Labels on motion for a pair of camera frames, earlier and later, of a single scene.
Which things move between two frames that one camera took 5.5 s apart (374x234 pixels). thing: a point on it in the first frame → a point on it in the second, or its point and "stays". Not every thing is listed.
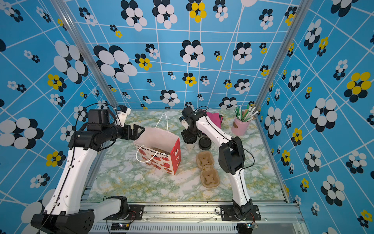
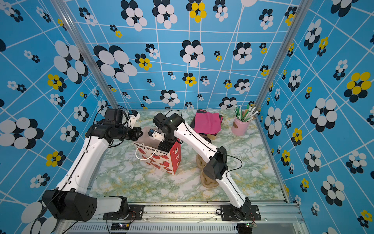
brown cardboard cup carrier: (210, 177) stays
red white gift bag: (158, 147) stays
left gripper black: (135, 135) stays
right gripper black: (185, 133) → (163, 147)
